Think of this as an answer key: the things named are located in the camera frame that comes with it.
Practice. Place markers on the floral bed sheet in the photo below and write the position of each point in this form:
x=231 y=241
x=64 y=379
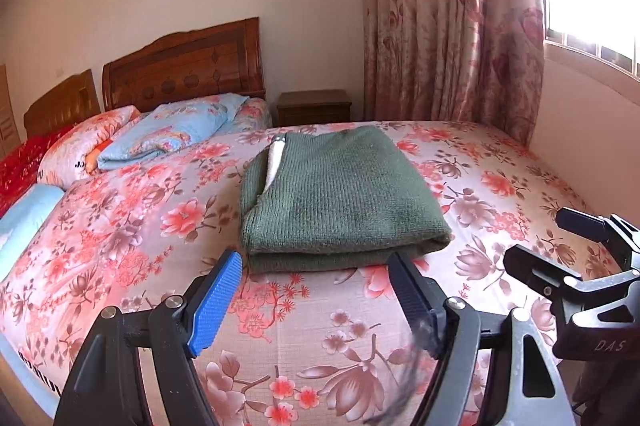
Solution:
x=150 y=226

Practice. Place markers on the person's right forearm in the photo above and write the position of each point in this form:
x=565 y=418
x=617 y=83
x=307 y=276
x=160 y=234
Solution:
x=605 y=388

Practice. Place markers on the pink floral pillow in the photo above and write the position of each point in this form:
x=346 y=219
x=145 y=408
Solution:
x=75 y=141

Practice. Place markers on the wooden nightstand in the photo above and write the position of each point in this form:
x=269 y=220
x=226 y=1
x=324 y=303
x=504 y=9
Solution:
x=315 y=108

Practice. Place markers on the small light wooden headboard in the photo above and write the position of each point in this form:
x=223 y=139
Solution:
x=65 y=103

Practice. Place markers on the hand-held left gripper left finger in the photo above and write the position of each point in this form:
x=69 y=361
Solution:
x=215 y=306

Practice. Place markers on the pink floral curtain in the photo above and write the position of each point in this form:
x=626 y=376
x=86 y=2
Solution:
x=440 y=16

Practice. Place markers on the plain light blue pillow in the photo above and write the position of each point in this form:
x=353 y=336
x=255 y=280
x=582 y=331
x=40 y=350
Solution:
x=30 y=216

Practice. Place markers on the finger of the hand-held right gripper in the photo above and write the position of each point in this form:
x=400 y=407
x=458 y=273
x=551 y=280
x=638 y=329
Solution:
x=535 y=268
x=580 y=223

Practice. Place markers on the green and white knit sweater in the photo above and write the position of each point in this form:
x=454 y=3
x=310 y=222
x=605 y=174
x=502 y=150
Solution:
x=340 y=196

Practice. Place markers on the red blanket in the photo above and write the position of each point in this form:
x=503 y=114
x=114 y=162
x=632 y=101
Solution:
x=20 y=166

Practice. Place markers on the light blue floral quilt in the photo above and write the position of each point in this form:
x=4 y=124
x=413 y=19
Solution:
x=175 y=126

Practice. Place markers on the cardboard sheet on wall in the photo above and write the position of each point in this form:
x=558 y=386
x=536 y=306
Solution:
x=7 y=116

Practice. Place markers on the large dark wooden headboard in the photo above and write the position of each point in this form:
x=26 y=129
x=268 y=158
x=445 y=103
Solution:
x=200 y=61

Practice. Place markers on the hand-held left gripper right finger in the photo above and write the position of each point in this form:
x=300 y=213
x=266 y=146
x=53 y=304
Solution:
x=415 y=301

